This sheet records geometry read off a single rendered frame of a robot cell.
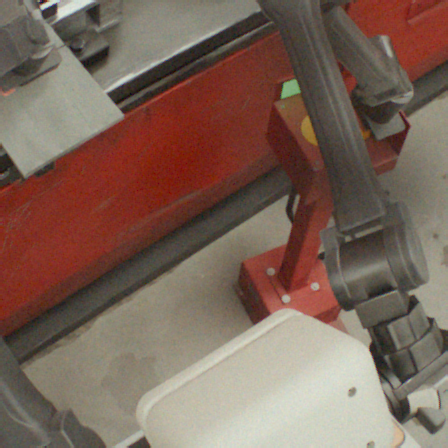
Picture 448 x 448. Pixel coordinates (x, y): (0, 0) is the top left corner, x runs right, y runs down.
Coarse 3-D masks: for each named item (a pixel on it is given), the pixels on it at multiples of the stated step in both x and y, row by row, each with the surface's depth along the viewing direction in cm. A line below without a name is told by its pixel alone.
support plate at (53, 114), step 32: (64, 64) 153; (0, 96) 149; (32, 96) 150; (64, 96) 150; (96, 96) 150; (0, 128) 146; (32, 128) 147; (64, 128) 147; (96, 128) 147; (32, 160) 144
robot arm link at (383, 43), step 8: (376, 40) 165; (384, 40) 167; (384, 48) 165; (392, 48) 167; (392, 56) 166; (400, 72) 158; (408, 80) 161; (408, 88) 161; (360, 96) 161; (368, 104) 163
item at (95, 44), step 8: (88, 32) 169; (96, 32) 169; (88, 40) 168; (96, 40) 168; (104, 40) 168; (88, 48) 167; (96, 48) 167; (104, 48) 167; (80, 56) 166; (88, 56) 166; (96, 56) 168; (104, 56) 169; (88, 64) 168
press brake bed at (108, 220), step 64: (384, 0) 208; (192, 64) 178; (256, 64) 194; (128, 128) 181; (192, 128) 197; (256, 128) 216; (0, 192) 168; (64, 192) 183; (128, 192) 200; (192, 192) 221; (256, 192) 256; (0, 256) 184; (64, 256) 203; (128, 256) 235; (0, 320) 205; (64, 320) 234
